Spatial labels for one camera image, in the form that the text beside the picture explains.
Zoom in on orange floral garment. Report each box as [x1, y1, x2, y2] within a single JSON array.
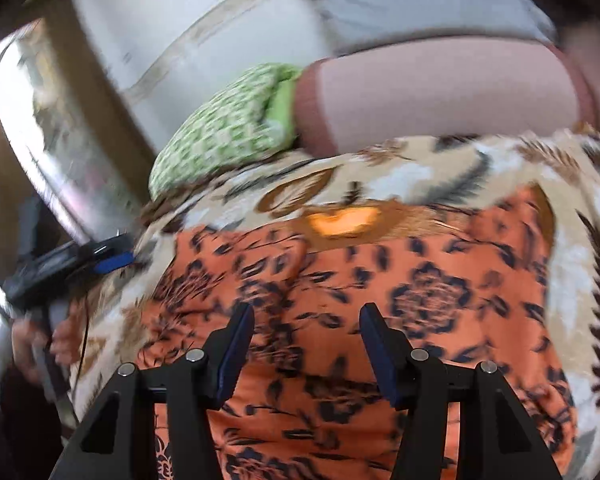
[[137, 185, 581, 480]]

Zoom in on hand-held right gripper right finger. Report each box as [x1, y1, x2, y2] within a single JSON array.
[[359, 302, 564, 480]]

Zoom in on grey pillow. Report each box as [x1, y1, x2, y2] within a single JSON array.
[[305, 0, 556, 56]]

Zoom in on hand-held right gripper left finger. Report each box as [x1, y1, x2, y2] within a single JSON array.
[[47, 302, 256, 480]]

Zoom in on green checked pillow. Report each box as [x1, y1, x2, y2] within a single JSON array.
[[149, 62, 303, 201]]

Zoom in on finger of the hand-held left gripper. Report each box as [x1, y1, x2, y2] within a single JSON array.
[[91, 242, 137, 276]]

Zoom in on wooden door with leaded glass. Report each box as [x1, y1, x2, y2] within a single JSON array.
[[0, 0, 146, 281]]

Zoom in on pink bolster pillow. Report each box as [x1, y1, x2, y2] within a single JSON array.
[[295, 40, 600, 156]]

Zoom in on person's left hand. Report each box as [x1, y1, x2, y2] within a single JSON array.
[[11, 316, 87, 382]]

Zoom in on leaf printed blanket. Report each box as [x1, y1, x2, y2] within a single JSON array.
[[72, 127, 600, 480]]

